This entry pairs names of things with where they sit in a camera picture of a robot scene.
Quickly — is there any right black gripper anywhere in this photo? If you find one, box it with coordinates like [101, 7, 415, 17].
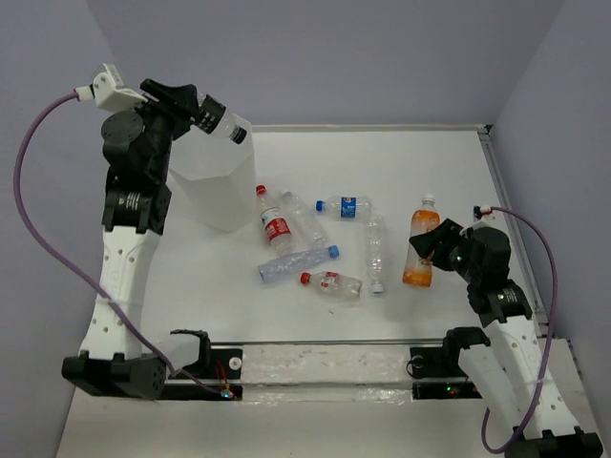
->
[407, 218, 480, 283]

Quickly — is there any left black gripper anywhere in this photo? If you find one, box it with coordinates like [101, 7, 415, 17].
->
[116, 79, 200, 181]

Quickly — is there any orange tea bottle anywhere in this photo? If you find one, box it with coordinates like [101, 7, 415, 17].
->
[402, 194, 440, 288]

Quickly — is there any black label black cap bottle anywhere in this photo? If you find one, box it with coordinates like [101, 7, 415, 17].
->
[196, 94, 247, 145]

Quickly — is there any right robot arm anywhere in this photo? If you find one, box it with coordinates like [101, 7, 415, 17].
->
[410, 219, 603, 457]

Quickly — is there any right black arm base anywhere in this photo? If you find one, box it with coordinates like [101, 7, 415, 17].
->
[406, 346, 481, 401]

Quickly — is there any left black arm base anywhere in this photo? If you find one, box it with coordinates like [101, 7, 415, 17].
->
[159, 346, 243, 402]

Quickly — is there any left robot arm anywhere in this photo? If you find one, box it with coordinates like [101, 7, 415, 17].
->
[61, 79, 201, 400]

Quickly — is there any white octagonal plastic bin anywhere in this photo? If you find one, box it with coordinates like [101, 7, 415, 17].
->
[168, 115, 256, 232]

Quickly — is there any clear ribbed white cap bottle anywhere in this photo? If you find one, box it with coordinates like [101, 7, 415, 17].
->
[365, 215, 386, 296]

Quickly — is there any blue label water bottle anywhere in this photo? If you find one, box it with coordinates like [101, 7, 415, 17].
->
[315, 196, 372, 220]

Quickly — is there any crushed red cap cola bottle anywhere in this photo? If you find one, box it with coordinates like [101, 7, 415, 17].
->
[300, 271, 362, 301]

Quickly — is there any clear unlabelled crushed bottle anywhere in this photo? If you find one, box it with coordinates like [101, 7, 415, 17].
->
[280, 190, 328, 249]

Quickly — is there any red cap red label bottle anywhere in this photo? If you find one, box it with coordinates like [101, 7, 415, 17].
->
[256, 184, 293, 256]

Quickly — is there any clear bottle blue cap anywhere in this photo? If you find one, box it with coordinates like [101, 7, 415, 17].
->
[257, 245, 340, 284]

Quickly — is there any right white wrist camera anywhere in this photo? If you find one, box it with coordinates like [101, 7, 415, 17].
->
[472, 205, 495, 229]

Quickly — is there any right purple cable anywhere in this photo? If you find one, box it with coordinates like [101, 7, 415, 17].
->
[480, 205, 559, 453]

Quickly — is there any purple cable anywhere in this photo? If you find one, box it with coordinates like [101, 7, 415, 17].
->
[480, 205, 559, 453]
[12, 93, 225, 397]

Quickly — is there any aluminium table frame rail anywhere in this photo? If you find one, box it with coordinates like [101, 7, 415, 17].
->
[247, 123, 550, 335]

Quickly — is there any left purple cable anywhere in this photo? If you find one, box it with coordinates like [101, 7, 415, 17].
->
[12, 93, 225, 397]

